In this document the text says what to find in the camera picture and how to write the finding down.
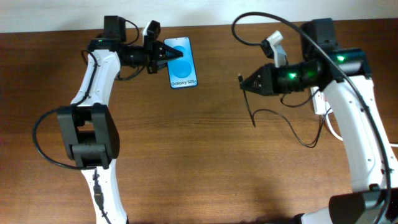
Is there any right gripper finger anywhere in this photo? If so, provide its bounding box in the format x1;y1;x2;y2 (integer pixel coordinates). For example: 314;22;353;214
240;67;264;87
240;84;262;95

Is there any white power strip cord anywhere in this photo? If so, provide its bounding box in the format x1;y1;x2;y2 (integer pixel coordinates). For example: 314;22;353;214
325;113;398;147

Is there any black USB charging cable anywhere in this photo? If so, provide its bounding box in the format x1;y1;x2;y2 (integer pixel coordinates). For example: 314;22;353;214
238;73;332;149

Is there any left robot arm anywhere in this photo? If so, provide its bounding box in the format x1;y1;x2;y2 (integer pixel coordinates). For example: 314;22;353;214
57;16;183;223

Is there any blue Galaxy smartphone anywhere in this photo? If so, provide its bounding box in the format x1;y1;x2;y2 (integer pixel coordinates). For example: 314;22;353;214
164;37;198;90

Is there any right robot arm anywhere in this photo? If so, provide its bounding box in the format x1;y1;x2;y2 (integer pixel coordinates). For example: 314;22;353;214
239;18;397;223

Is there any white power strip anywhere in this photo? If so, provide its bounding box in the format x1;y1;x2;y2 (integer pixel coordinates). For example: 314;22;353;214
310;86;333;115

